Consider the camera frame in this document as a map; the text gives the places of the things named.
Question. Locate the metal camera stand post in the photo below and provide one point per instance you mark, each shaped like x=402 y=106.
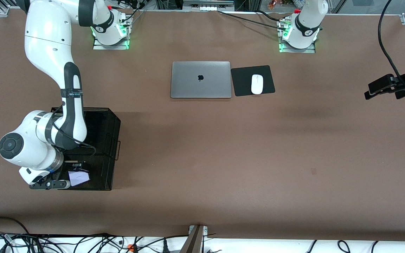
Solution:
x=193 y=242

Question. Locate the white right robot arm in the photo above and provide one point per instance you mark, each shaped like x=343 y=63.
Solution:
x=47 y=42

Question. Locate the grey power strip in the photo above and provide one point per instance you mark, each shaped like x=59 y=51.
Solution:
x=207 y=7

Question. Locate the orange plug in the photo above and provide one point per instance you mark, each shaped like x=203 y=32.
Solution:
x=130 y=248

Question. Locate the silver closed laptop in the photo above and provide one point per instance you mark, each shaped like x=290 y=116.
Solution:
x=195 y=88

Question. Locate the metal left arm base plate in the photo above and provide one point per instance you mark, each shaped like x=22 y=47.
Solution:
x=297 y=51

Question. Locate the white computer mouse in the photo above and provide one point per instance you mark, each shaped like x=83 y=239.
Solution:
x=257 y=84

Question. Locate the black mouse pad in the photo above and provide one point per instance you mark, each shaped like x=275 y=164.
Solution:
x=241 y=80

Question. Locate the pale lilac phone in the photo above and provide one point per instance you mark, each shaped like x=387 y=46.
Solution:
x=78 y=177

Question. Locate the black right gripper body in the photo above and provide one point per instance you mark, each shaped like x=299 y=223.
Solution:
x=69 y=166

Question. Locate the black mesh two-tier tray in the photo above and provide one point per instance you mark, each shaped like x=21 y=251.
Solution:
x=100 y=140

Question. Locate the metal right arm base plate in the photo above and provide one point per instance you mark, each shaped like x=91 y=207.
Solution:
x=111 y=47

